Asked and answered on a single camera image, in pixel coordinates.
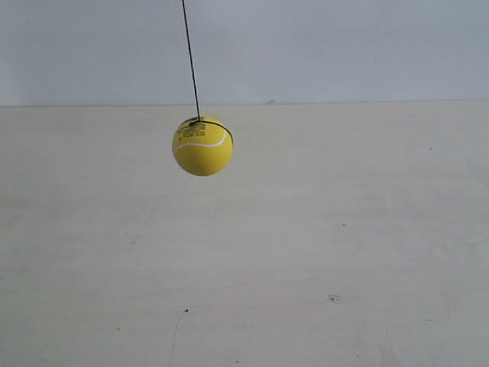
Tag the yellow tennis ball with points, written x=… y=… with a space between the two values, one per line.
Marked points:
x=202 y=146

